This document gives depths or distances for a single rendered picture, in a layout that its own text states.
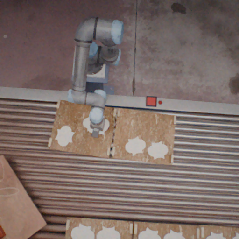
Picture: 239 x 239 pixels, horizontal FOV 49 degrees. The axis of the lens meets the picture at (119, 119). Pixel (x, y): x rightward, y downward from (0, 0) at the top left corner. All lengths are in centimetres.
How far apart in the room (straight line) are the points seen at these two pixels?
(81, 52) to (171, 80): 173
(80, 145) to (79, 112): 23
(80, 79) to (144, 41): 181
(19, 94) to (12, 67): 120
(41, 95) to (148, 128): 79
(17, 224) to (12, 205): 11
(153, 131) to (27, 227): 98
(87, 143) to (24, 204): 53
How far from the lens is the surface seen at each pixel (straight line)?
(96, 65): 192
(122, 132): 179
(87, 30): 140
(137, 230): 175
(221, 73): 324
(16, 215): 174
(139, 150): 177
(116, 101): 187
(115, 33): 138
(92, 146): 177
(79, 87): 148
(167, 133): 183
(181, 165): 184
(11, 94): 200
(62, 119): 184
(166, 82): 299
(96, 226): 176
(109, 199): 177
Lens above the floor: 269
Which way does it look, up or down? 75 degrees down
